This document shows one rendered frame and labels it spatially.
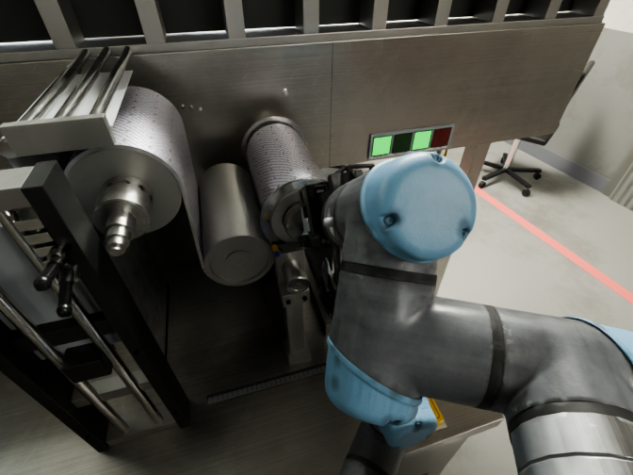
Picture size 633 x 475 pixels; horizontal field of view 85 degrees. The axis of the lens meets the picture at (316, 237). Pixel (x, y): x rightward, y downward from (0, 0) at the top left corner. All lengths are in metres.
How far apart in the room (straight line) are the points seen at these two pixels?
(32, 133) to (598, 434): 0.53
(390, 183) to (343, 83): 0.66
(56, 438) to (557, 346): 0.83
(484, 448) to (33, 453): 1.54
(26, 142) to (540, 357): 0.51
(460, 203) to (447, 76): 0.77
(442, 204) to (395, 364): 0.11
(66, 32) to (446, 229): 0.73
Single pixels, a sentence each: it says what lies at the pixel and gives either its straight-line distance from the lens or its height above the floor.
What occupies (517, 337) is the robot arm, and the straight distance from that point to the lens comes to 0.27.
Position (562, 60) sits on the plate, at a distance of 1.23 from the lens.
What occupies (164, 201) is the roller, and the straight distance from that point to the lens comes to 0.55.
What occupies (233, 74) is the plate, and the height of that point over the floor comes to 1.39.
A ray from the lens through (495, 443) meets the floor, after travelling 1.85.
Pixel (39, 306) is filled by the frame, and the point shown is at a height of 1.26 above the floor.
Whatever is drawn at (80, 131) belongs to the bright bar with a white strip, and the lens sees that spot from 0.47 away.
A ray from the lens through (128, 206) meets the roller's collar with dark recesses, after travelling 0.49.
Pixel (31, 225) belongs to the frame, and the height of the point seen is 1.40.
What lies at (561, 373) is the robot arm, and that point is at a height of 1.40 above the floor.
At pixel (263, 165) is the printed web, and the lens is 0.65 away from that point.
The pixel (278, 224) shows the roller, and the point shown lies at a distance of 0.57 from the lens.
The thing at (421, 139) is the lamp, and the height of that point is 1.19.
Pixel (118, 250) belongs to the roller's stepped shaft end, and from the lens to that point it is 0.45.
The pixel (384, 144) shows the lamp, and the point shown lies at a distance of 0.97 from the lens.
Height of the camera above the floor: 1.60
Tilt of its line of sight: 41 degrees down
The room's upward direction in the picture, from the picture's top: straight up
